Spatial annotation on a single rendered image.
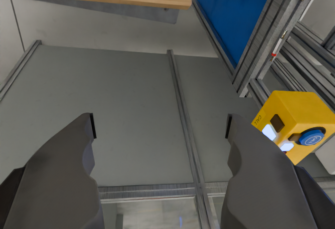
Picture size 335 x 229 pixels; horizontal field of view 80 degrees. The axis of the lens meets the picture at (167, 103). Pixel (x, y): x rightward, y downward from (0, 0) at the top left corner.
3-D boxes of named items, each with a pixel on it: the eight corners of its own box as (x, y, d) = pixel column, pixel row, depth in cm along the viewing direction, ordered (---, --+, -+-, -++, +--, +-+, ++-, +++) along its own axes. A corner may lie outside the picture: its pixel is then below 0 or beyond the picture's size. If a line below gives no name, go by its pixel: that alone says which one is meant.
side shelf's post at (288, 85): (250, 39, 144) (327, 133, 86) (245, 39, 143) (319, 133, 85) (252, 34, 141) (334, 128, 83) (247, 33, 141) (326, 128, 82)
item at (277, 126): (271, 120, 41) (279, 132, 39) (269, 120, 41) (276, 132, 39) (277, 113, 39) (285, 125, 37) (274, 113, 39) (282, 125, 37)
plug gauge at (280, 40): (273, 62, 50) (290, 31, 44) (268, 62, 50) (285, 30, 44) (271, 59, 51) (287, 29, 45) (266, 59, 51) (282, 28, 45)
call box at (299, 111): (273, 131, 55) (294, 168, 47) (239, 131, 53) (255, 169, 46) (310, 87, 44) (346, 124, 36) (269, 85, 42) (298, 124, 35)
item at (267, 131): (263, 130, 43) (270, 142, 41) (261, 130, 43) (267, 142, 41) (269, 124, 42) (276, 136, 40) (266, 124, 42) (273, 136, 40)
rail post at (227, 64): (193, -2, 120) (241, 81, 66) (187, -3, 120) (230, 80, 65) (195, -9, 118) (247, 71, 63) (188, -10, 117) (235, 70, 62)
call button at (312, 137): (310, 139, 40) (315, 146, 39) (292, 139, 39) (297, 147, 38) (324, 126, 37) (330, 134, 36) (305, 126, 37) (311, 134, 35)
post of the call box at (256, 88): (255, 87, 57) (276, 120, 49) (246, 86, 57) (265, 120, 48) (260, 78, 55) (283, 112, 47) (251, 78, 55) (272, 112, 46)
